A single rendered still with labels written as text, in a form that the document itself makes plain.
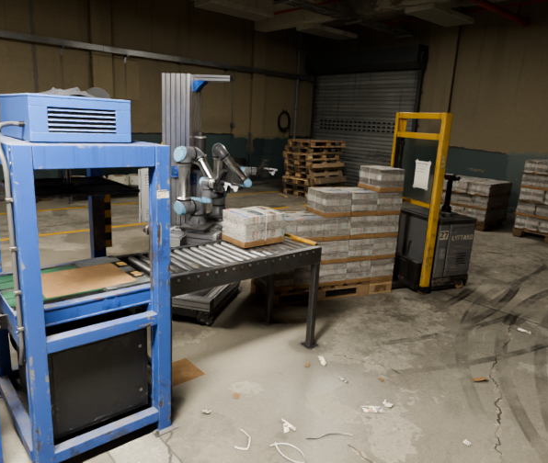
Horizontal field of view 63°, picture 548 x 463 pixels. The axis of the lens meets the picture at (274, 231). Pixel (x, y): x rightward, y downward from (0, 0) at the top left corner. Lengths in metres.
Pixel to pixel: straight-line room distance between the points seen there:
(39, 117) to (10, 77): 7.53
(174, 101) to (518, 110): 7.73
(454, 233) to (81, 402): 3.88
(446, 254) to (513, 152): 5.47
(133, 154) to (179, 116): 1.78
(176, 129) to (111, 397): 2.23
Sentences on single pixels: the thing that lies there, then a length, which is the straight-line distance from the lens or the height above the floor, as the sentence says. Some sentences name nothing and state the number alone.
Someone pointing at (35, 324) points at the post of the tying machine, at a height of 0.79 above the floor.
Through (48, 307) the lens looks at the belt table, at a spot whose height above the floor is 0.79.
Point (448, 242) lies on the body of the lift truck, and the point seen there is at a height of 0.55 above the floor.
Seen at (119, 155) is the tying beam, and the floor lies 1.50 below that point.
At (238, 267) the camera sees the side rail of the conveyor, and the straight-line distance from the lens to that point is 2.88.
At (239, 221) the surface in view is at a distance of 3.20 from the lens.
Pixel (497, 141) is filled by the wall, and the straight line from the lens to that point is 10.44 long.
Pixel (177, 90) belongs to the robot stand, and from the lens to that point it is 3.93.
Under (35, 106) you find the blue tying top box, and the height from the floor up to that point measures 1.70.
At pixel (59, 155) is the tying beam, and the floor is 1.51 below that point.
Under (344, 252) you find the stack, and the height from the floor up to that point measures 0.48.
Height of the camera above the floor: 1.69
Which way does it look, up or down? 14 degrees down
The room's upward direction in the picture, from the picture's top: 3 degrees clockwise
